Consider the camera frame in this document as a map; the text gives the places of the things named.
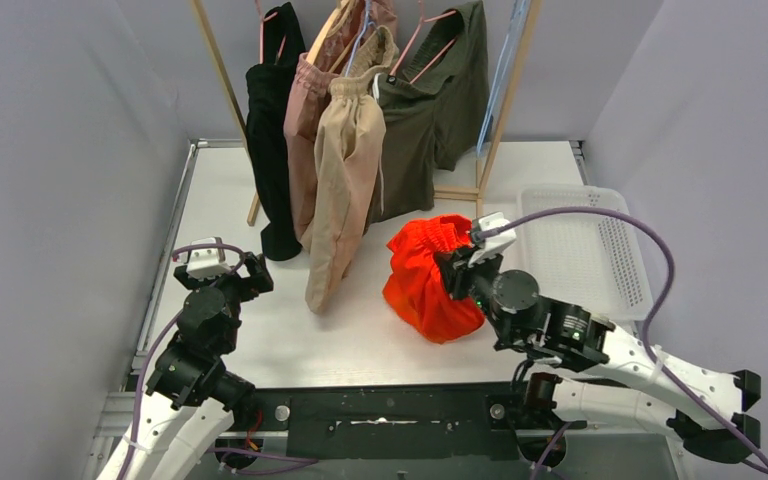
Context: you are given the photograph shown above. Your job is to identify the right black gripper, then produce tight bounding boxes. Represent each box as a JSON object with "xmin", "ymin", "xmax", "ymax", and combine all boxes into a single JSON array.
[{"xmin": 434, "ymin": 242, "xmax": 517, "ymax": 344}]

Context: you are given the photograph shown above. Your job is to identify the orange shorts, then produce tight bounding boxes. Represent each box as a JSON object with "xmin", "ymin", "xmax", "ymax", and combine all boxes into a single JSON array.
[{"xmin": 382, "ymin": 214, "xmax": 485, "ymax": 344}]

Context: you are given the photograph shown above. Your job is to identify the light blue wire hanger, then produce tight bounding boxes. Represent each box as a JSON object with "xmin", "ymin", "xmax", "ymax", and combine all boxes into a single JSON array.
[{"xmin": 475, "ymin": 0, "xmax": 531, "ymax": 157}]

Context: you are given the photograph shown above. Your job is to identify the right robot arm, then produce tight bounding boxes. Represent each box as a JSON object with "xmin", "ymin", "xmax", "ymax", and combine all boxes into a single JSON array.
[{"xmin": 433, "ymin": 247, "xmax": 761, "ymax": 464}]

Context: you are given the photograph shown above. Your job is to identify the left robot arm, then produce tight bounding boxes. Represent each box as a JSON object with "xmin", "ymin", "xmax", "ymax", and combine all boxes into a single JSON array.
[{"xmin": 98, "ymin": 239, "xmax": 274, "ymax": 479}]

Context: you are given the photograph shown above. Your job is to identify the beige shorts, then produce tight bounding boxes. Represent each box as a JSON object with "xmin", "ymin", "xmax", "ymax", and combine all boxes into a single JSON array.
[{"xmin": 302, "ymin": 26, "xmax": 399, "ymax": 314}]

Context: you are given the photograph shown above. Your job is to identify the olive green shorts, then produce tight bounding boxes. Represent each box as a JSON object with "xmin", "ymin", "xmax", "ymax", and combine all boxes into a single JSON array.
[{"xmin": 368, "ymin": 1, "xmax": 490, "ymax": 223}]

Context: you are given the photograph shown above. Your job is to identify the black shorts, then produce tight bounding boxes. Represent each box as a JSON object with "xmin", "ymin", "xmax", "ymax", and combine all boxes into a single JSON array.
[{"xmin": 245, "ymin": 2, "xmax": 306, "ymax": 261}]

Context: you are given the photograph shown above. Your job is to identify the pink shorts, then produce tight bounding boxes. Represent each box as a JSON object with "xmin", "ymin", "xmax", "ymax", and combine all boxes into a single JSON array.
[{"xmin": 283, "ymin": 1, "xmax": 398, "ymax": 243}]

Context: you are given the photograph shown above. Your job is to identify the pink hanger on black shorts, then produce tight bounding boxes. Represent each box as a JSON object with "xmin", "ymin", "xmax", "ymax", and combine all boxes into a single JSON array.
[{"xmin": 254, "ymin": 0, "xmax": 287, "ymax": 64}]

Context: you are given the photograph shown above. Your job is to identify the pink hanger on green shorts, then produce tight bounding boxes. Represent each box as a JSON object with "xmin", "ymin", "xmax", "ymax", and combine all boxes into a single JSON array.
[{"xmin": 385, "ymin": 1, "xmax": 465, "ymax": 88}]

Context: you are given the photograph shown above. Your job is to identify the blue hanger on beige shorts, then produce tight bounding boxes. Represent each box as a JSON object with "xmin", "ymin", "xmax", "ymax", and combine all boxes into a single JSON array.
[{"xmin": 341, "ymin": 0, "xmax": 376, "ymax": 77}]

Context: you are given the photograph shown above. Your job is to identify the wooden hanger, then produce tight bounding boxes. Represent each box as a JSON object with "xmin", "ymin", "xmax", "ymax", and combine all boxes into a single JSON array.
[{"xmin": 306, "ymin": 0, "xmax": 358, "ymax": 72}]

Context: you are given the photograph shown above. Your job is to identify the wooden clothes rack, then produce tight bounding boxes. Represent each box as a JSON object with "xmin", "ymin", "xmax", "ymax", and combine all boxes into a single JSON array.
[{"xmin": 188, "ymin": 1, "xmax": 543, "ymax": 227}]

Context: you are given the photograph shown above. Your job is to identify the white plastic basket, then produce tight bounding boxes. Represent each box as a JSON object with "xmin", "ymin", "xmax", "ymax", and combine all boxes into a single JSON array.
[{"xmin": 516, "ymin": 214, "xmax": 653, "ymax": 322}]

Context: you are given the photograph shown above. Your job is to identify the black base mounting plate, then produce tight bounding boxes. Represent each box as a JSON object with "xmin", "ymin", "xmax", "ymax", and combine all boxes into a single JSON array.
[{"xmin": 214, "ymin": 382, "xmax": 561, "ymax": 461}]

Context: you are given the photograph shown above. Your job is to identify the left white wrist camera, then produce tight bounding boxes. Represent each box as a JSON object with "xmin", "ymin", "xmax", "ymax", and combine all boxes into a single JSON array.
[{"xmin": 184, "ymin": 237, "xmax": 231, "ymax": 280}]

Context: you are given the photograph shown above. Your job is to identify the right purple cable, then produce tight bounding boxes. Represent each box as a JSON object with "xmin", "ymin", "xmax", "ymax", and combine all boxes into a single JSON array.
[{"xmin": 473, "ymin": 206, "xmax": 768, "ymax": 477}]

